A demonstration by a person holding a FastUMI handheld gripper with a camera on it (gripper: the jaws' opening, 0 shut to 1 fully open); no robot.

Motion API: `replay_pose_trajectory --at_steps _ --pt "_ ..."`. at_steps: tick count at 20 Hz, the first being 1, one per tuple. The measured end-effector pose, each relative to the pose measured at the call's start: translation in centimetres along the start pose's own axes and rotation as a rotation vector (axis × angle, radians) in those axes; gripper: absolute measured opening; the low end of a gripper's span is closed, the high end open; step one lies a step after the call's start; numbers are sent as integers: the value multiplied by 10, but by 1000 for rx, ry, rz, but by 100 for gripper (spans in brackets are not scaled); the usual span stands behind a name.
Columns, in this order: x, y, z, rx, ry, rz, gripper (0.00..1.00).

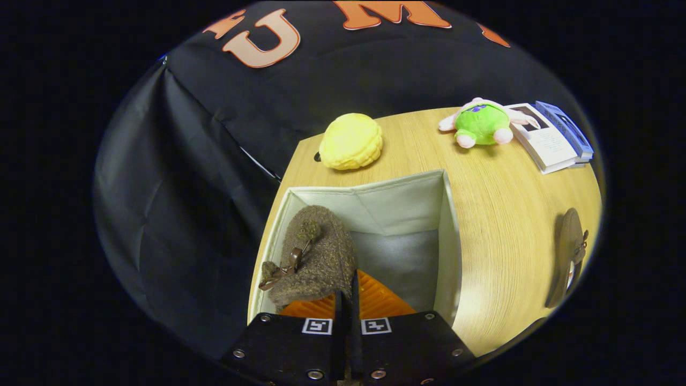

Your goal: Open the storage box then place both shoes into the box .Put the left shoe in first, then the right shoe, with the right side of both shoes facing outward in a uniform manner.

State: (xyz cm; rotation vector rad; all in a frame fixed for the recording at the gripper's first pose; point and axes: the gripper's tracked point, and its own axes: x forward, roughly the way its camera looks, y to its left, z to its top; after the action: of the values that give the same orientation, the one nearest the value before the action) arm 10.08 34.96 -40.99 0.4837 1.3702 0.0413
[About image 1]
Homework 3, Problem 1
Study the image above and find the brown fuzzy shoe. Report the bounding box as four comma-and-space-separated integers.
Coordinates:
545, 207, 590, 309
259, 205, 359, 309

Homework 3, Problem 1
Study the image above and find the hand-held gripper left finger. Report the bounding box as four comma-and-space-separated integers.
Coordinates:
222, 289, 345, 385

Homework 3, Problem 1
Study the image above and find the black backdrop cloth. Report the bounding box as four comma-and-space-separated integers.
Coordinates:
94, 0, 590, 361

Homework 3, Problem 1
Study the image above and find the white paperback book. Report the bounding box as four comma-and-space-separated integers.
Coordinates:
504, 103, 580, 175

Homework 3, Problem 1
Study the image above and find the yellow round plush toy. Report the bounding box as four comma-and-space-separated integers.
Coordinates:
319, 113, 384, 171

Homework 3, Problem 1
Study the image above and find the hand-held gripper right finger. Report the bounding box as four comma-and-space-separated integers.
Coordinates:
351, 270, 476, 385

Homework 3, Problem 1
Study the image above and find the beige fabric storage box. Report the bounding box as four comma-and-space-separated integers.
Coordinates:
247, 169, 463, 329

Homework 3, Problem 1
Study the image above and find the blue paperback book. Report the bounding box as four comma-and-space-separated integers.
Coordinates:
536, 100, 595, 164

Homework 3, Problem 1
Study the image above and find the green pink plush toy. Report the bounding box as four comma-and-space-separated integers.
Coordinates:
438, 98, 541, 150

